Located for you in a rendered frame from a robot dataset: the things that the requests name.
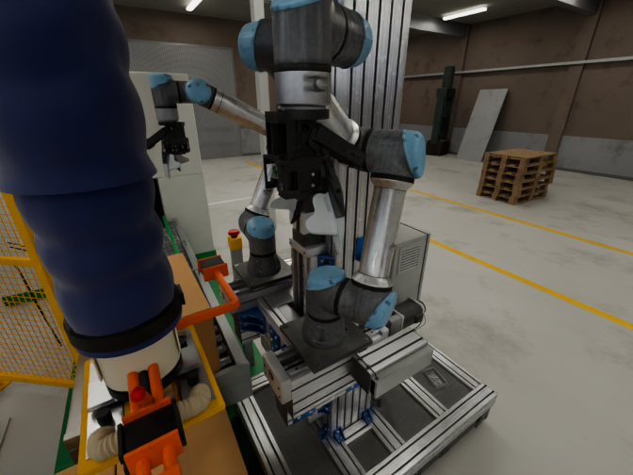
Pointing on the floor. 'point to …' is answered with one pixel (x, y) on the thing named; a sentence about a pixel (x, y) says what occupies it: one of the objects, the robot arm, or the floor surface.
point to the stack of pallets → (516, 174)
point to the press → (436, 146)
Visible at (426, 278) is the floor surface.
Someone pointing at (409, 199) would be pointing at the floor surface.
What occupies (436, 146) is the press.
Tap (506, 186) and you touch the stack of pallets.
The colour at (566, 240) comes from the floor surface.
